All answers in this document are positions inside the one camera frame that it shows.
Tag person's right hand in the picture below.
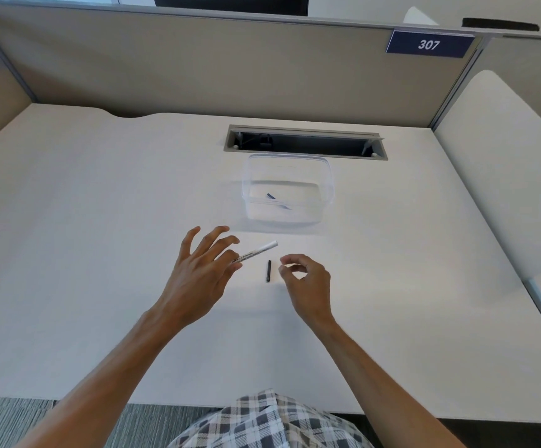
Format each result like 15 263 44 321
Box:
279 253 336 333

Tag person's left hand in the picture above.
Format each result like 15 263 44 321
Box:
151 225 243 330

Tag white pen with black cap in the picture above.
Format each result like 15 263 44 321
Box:
231 240 279 266

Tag person's right forearm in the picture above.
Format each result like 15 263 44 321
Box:
316 317 467 448

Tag person's left forearm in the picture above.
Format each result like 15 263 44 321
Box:
13 307 180 448

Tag clear plastic container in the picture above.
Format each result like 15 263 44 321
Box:
241 153 335 225

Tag plaid shorts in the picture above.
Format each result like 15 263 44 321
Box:
167 389 376 448

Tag white rounded side divider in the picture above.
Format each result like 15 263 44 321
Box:
434 69 541 283

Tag blue number sign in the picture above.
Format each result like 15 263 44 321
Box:
385 29 477 59

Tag black monitor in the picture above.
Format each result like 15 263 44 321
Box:
152 0 310 17

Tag white divider tip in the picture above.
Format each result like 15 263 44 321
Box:
402 6 440 27

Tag beige neighbouring partition panel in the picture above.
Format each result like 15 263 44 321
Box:
466 34 541 138

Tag black chair back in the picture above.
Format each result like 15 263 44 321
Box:
462 17 541 32

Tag grey desk cable tray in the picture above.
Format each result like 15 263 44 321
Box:
223 124 389 161

